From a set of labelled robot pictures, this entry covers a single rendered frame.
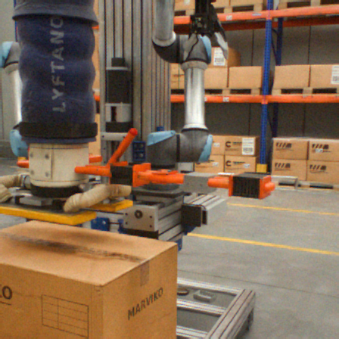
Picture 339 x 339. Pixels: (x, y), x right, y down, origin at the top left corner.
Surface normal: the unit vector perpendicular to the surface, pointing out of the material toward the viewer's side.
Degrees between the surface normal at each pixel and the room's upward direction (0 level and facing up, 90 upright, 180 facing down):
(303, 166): 91
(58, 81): 109
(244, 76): 90
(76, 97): 74
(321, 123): 90
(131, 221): 90
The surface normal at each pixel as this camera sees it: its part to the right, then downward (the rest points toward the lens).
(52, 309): -0.46, 0.13
